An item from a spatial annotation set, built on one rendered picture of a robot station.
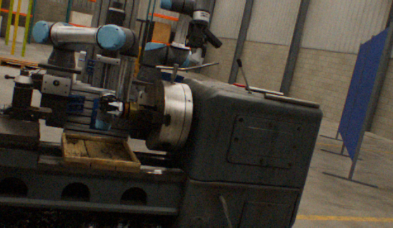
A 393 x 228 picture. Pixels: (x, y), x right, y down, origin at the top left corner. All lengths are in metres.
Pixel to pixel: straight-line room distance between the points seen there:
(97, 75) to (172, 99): 0.83
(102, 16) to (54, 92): 0.57
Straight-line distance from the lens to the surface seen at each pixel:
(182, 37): 2.40
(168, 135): 1.74
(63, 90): 2.25
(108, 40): 2.00
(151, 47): 2.39
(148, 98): 1.86
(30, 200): 1.74
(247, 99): 1.76
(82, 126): 2.41
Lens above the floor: 1.39
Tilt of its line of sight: 9 degrees down
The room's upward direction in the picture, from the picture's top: 12 degrees clockwise
